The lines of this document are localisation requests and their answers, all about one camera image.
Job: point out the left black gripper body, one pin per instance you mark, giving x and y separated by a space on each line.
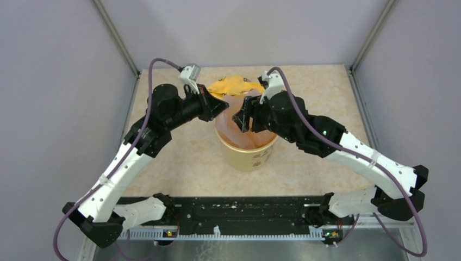
201 103

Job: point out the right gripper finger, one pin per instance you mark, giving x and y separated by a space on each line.
242 120
250 104

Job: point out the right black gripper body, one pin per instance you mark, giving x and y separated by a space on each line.
262 119

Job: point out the yellow printed wrapper bag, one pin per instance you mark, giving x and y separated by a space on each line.
233 85

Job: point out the yellow trash bin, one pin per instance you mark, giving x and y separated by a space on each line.
243 151

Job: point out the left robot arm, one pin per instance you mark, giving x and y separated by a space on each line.
100 216

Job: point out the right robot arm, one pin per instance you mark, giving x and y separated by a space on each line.
396 188

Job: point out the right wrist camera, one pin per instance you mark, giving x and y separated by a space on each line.
272 84

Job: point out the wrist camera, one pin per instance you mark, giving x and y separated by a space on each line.
189 75
272 84

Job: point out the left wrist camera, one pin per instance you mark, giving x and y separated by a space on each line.
189 75

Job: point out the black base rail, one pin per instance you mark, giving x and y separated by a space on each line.
235 216

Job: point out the left aluminium frame post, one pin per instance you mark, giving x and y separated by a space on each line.
115 36

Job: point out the aluminium frame post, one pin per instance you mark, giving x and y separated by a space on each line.
373 34
115 36

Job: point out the grey cable duct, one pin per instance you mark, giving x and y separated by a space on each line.
159 234

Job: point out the right aluminium frame post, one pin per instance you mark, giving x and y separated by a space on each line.
373 34

